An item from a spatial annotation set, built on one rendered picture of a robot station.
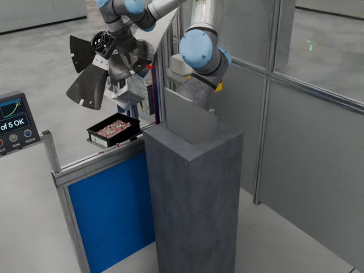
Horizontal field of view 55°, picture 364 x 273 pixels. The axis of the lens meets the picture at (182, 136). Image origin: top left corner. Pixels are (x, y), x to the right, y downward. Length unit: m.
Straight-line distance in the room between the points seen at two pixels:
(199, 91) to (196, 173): 0.31
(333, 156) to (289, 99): 0.38
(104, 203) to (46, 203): 1.07
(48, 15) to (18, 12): 0.55
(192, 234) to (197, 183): 0.27
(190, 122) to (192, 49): 0.28
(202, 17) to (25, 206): 2.04
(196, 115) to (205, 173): 0.24
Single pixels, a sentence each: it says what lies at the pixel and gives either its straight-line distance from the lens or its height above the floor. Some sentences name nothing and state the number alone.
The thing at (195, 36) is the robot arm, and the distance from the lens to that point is 1.26.
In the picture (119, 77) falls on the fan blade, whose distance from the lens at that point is 1.73.
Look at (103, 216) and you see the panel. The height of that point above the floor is 0.50.
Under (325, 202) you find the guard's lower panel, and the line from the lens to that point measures 2.19.
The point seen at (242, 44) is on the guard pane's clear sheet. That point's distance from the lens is 2.20.
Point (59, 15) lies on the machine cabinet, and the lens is 7.80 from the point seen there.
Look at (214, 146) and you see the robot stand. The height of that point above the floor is 1.00.
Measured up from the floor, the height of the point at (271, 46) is 1.15.
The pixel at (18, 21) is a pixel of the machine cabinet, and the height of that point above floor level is 0.18.
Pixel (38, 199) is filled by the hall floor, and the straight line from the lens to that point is 2.90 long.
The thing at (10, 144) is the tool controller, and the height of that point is 1.10.
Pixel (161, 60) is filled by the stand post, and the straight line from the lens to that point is 2.22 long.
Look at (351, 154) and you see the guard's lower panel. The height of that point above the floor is 0.73.
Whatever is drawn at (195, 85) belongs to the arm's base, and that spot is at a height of 1.22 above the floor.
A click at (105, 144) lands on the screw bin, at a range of 1.76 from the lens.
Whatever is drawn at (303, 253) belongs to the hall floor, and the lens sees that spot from 2.38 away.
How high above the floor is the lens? 1.77
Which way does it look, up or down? 32 degrees down
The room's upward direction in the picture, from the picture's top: 3 degrees counter-clockwise
